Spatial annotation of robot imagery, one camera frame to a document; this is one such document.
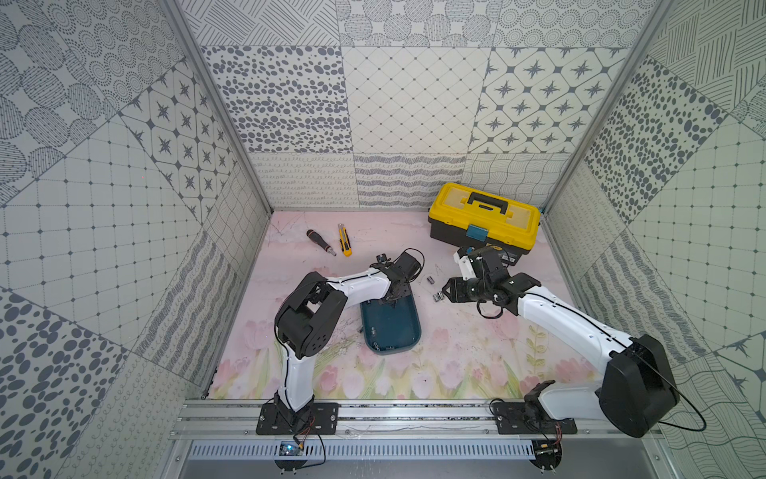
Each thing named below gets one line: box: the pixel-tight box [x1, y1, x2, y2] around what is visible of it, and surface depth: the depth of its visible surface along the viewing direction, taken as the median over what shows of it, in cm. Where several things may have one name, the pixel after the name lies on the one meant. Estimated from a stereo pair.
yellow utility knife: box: [337, 223, 353, 258], surface depth 113 cm
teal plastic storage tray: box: [360, 293, 422, 356], surface depth 91 cm
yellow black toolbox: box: [427, 182, 542, 267], surface depth 100 cm
